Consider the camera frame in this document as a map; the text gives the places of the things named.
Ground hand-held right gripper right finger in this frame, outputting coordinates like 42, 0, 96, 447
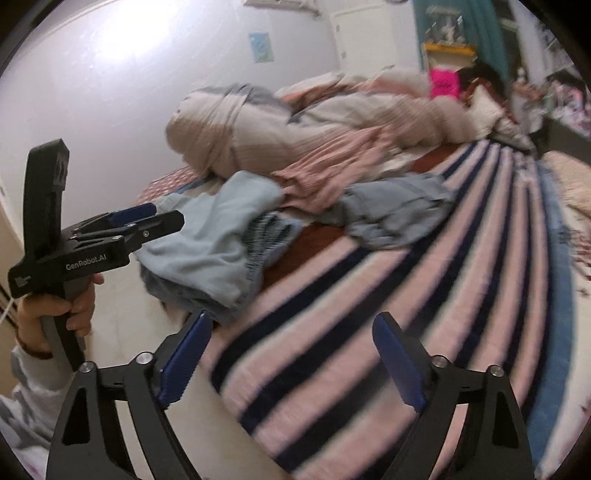
368, 312, 537, 480

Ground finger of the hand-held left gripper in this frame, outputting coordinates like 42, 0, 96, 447
74, 210, 186, 246
68, 203, 158, 232

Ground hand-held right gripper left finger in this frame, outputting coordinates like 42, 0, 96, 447
46, 311, 214, 480

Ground light blue pants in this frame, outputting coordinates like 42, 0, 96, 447
137, 170, 306, 326

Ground person's left forearm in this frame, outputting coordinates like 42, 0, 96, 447
0, 343, 71, 462

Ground person's left hand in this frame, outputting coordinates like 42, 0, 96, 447
16, 272, 105, 357

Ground striped printed blanket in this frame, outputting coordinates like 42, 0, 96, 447
203, 138, 591, 480

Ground floral bed sheet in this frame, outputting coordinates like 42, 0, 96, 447
136, 167, 205, 205

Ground grey-blue garment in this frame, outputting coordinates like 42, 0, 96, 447
322, 172, 458, 253

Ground pink and grey comforter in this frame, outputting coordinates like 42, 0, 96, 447
165, 68, 533, 214

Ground floral pillow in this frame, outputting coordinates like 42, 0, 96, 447
541, 151, 591, 223

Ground white air conditioner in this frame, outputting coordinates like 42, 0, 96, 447
243, 0, 321, 17

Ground white puffer jacket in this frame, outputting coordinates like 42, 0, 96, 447
465, 86, 505, 121

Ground white door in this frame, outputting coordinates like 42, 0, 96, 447
331, 2, 422, 78

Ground pink sign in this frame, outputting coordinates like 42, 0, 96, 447
429, 66, 463, 100

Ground black garment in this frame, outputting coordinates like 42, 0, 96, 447
462, 62, 509, 94

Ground dark cluttered shelf unit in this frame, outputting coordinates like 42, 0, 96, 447
512, 0, 591, 154

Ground yellow shelf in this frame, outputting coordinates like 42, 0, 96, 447
424, 42, 477, 59

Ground clear display box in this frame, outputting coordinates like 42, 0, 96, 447
425, 6, 468, 46

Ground teal curtain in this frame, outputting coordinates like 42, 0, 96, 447
413, 0, 511, 85

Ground light blue wall poster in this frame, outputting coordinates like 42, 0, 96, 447
248, 31, 275, 64

